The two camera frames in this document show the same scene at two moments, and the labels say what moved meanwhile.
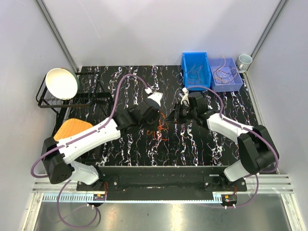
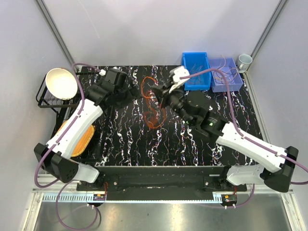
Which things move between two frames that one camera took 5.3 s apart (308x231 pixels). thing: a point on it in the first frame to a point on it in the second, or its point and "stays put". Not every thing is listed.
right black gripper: x=174 y=116 to x=163 y=94
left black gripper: x=157 y=116 to x=133 y=94
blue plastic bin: x=196 y=70 stays put
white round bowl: x=62 y=83 stays put
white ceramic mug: x=243 y=61 stays put
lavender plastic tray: x=224 y=75 stays put
